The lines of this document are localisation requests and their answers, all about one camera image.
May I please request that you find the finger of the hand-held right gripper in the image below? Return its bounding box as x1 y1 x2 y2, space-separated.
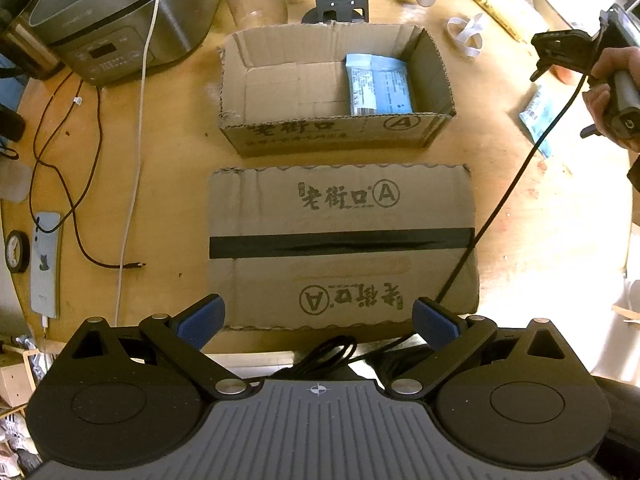
530 30 601 82

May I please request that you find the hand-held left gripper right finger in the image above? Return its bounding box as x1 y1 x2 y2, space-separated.
386 297 571 401

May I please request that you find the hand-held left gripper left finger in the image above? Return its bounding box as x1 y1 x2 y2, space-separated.
70 294 249 401

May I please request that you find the blue packet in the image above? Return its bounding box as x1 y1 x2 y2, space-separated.
344 52 417 117
519 84 555 159

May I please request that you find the cardboard box with black tape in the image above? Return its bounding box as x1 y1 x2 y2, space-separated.
206 164 481 332

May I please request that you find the wooden desktop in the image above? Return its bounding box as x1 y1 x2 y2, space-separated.
0 0 640 366

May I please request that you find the person's right hand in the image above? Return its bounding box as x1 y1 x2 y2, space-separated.
585 46 640 130

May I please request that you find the white bowl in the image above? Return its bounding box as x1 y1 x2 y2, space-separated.
532 0 603 31

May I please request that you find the yellow wet wipes pack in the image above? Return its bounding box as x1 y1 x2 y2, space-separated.
470 0 542 44

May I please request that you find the white elastic band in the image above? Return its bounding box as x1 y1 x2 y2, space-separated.
446 13 484 57

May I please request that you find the light blue smartphone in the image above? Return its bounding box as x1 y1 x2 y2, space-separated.
30 211 62 319

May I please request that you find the small black round clock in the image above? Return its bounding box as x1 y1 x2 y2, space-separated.
4 230 32 274

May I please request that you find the translucent white container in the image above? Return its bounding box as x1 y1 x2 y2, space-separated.
0 157 32 204

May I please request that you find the silver rice cooker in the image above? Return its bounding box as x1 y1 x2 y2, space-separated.
29 0 224 87

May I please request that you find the black coiled cable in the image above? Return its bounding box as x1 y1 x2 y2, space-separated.
289 335 401 377

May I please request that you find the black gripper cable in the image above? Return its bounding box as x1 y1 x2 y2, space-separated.
434 74 587 306

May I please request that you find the white charging cable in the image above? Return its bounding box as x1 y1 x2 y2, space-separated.
114 0 175 328

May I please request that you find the thin dark cable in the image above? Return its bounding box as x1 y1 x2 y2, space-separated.
29 71 147 271

